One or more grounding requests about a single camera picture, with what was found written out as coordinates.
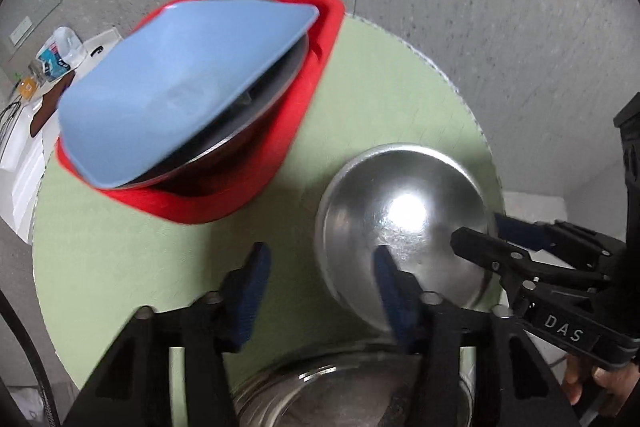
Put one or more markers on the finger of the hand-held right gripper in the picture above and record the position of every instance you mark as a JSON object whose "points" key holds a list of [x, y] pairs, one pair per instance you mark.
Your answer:
{"points": [[522, 233], [485, 249]]}

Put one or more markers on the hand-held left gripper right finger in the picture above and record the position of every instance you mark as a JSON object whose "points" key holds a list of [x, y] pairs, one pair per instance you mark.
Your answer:
{"points": [[395, 307]]}

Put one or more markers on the orange small object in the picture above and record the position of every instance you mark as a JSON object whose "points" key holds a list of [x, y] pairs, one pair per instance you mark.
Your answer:
{"points": [[26, 88]]}

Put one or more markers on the white plastic jug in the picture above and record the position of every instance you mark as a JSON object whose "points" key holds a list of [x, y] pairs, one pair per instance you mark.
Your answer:
{"points": [[67, 41]]}

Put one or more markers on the person's right hand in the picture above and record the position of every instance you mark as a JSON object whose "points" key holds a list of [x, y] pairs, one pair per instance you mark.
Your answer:
{"points": [[580, 382]]}

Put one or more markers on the red plastic tray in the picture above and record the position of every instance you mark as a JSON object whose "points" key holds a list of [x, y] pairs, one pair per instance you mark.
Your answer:
{"points": [[300, 132]]}

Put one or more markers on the blue square plate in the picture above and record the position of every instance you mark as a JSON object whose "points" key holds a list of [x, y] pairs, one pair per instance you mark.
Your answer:
{"points": [[175, 82]]}

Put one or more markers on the white wall switch plate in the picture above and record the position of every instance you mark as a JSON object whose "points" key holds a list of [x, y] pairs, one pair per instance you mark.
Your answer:
{"points": [[20, 29]]}

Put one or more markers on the green round table cover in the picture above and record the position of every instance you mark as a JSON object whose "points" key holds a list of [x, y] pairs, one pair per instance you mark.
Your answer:
{"points": [[125, 247]]}

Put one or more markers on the brown cloth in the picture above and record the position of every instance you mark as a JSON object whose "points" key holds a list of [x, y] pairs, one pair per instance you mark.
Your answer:
{"points": [[47, 104]]}

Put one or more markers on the white cabinet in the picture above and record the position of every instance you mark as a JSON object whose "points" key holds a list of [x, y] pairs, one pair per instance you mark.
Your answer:
{"points": [[22, 179]]}

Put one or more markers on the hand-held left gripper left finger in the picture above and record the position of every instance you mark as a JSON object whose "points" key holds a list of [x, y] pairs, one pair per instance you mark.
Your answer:
{"points": [[254, 289]]}

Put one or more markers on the steel bowl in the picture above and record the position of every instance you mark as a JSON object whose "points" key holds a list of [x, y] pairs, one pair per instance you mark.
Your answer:
{"points": [[325, 399], [272, 89], [400, 207]]}

